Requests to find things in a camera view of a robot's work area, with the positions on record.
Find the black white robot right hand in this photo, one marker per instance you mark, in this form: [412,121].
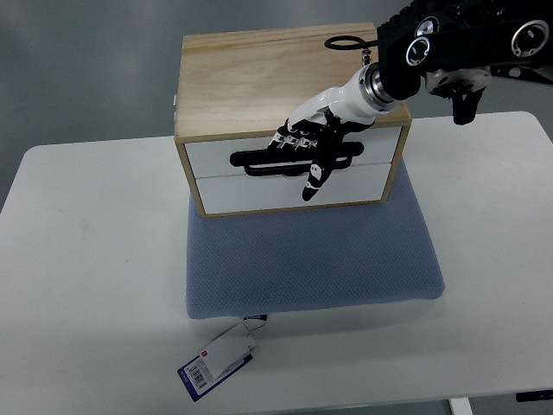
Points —
[321,123]

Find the white table leg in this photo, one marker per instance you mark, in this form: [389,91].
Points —
[460,406]

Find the black drawer handle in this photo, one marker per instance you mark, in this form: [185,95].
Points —
[258,163]

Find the white blue product tag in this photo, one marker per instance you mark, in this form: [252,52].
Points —
[217,361]

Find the black table control panel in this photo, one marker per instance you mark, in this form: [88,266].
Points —
[533,396]

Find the blue textured cushion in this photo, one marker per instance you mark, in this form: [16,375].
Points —
[261,264]

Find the white drawer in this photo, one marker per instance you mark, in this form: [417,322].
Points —
[210,159]
[236,194]

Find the wooden drawer cabinet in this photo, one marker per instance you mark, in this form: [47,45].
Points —
[246,84]

